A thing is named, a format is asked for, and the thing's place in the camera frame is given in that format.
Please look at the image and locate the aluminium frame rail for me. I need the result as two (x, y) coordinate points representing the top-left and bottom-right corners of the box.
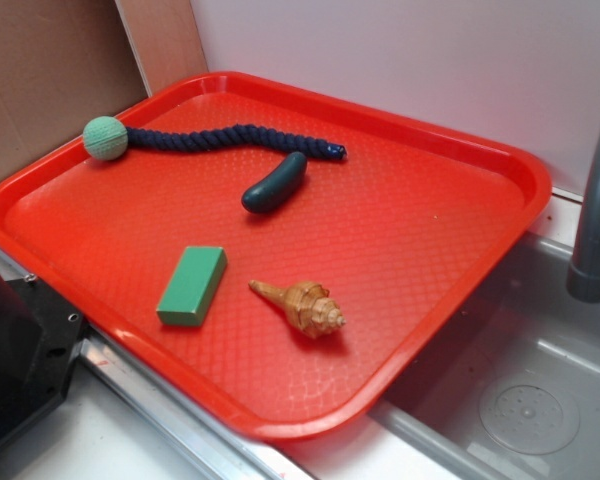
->
(0, 232), (290, 480)

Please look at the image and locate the grey plastic toy sink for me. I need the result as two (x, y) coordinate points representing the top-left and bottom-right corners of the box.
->
(287, 235), (600, 479)

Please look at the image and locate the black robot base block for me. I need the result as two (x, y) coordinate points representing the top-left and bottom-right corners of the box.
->
(0, 274), (86, 450)

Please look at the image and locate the red plastic tray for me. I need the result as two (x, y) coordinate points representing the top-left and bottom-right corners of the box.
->
(0, 73), (551, 441)

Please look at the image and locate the green wooden block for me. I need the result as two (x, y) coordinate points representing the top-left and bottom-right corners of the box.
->
(156, 246), (228, 327)

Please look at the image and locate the brown cardboard panel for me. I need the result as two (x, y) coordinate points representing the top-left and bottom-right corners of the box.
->
(0, 1), (207, 182)

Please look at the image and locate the dark green toy cucumber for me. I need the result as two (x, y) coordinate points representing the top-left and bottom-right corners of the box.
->
(241, 152), (308, 214)

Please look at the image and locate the tan spiral sea shell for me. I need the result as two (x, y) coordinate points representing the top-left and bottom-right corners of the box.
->
(248, 280), (346, 339)

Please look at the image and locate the green ball rope toy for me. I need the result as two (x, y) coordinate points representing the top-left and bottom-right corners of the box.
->
(82, 116), (347, 161)

